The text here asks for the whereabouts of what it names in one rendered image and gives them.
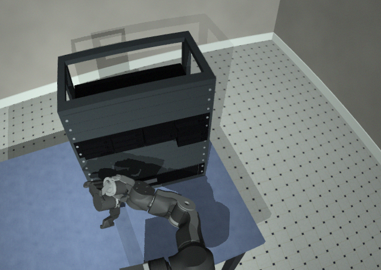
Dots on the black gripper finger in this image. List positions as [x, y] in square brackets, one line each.
[86, 184]
[108, 222]

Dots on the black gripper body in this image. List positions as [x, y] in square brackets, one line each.
[101, 201]

